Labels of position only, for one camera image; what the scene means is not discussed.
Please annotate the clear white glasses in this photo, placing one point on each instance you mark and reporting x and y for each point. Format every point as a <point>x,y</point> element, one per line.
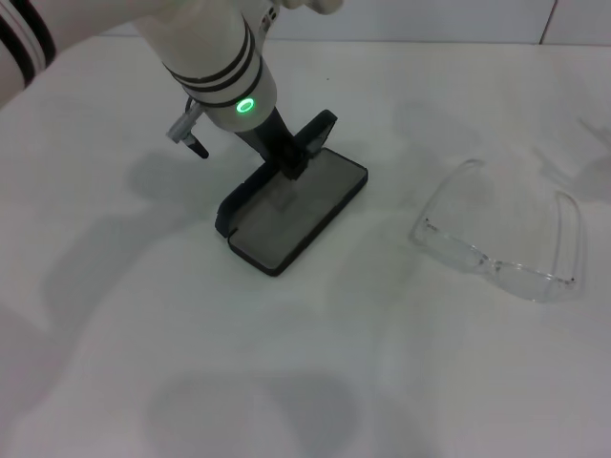
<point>482,260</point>

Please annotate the black glasses case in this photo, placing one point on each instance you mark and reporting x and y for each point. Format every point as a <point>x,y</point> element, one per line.
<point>296,224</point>

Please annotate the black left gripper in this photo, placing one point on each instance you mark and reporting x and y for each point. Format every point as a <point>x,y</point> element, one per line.
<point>272,138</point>

